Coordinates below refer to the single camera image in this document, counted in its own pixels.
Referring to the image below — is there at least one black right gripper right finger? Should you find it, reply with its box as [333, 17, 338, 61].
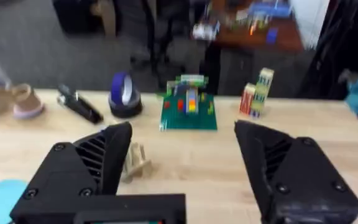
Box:
[234, 119, 358, 224]

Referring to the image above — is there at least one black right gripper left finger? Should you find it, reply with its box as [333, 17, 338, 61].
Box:
[9, 121, 133, 222]

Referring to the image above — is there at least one small wooden peg rack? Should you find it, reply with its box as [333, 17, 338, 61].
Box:
[120, 142, 152, 183]

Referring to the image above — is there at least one black hand tool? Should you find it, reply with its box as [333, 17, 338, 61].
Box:
[57, 83, 104, 124]

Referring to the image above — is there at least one black tape roll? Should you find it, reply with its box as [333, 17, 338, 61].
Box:
[108, 92, 143, 119]

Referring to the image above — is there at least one blue tape roll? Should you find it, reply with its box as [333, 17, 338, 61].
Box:
[110, 72, 134, 106]

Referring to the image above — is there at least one striped toy block tower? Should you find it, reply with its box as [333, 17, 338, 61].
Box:
[239, 67, 275, 119]

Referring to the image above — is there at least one green board with toy blocks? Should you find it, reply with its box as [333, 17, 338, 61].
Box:
[159, 74, 218, 131]

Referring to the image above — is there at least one brown table with clutter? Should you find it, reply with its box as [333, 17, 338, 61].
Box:
[192, 0, 305, 53]

